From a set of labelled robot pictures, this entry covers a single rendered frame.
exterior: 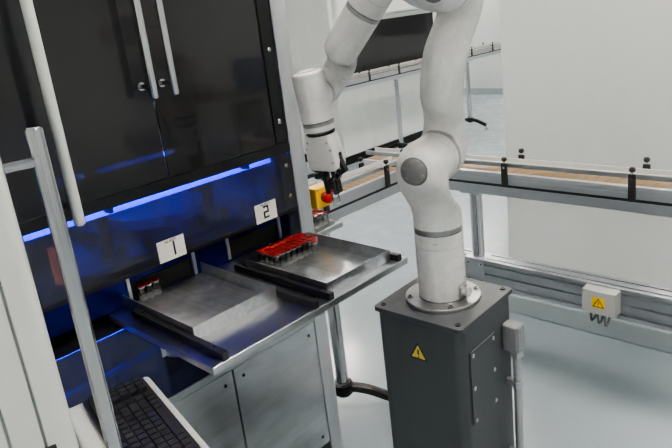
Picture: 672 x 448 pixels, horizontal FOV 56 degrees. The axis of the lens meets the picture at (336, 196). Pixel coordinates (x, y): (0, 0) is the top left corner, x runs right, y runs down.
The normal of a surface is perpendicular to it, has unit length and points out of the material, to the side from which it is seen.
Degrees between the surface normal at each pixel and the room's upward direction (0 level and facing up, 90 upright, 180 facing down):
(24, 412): 90
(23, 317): 90
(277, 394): 90
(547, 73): 90
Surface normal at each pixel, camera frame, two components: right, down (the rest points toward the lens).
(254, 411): 0.73, 0.11
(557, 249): -0.68, 0.28
